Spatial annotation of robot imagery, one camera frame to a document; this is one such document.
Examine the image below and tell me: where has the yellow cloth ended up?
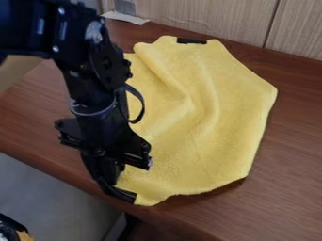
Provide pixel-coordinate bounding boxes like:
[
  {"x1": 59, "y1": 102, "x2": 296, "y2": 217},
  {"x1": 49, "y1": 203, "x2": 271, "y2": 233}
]
[{"x1": 111, "y1": 35, "x2": 280, "y2": 207}]

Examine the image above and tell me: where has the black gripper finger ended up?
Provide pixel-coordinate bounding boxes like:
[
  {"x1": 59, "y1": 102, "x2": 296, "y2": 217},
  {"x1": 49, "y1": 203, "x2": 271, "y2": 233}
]
[
  {"x1": 104, "y1": 155, "x2": 126, "y2": 187},
  {"x1": 80, "y1": 153, "x2": 114, "y2": 192}
]

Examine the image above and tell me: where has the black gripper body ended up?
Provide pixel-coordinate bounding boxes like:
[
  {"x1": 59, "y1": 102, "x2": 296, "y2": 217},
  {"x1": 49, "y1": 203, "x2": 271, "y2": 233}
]
[{"x1": 53, "y1": 92, "x2": 153, "y2": 172}]

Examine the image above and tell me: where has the black and yellow tool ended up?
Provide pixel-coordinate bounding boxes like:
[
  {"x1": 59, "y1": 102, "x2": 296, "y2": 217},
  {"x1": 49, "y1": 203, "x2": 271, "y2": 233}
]
[{"x1": 0, "y1": 213, "x2": 36, "y2": 241}]

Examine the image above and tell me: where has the white paper piece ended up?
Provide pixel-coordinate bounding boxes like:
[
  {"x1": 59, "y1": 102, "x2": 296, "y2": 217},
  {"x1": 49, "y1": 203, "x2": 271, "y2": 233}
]
[{"x1": 99, "y1": 10, "x2": 152, "y2": 26}]

